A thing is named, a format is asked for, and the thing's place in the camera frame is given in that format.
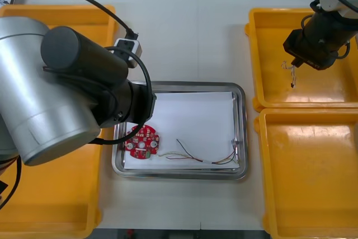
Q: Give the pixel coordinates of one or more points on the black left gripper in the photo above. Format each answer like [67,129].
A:
[144,104]

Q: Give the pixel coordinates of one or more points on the yellow-orange plastic bin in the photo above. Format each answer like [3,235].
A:
[307,180]
[56,194]
[321,90]
[89,15]

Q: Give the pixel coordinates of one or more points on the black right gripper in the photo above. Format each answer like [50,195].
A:
[305,50]

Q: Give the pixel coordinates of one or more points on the white paper sheet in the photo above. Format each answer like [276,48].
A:
[195,116]

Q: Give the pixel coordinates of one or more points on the silver and black left arm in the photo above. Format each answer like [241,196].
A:
[42,88]

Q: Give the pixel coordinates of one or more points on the round red circuit board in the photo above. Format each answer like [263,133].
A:
[142,138]

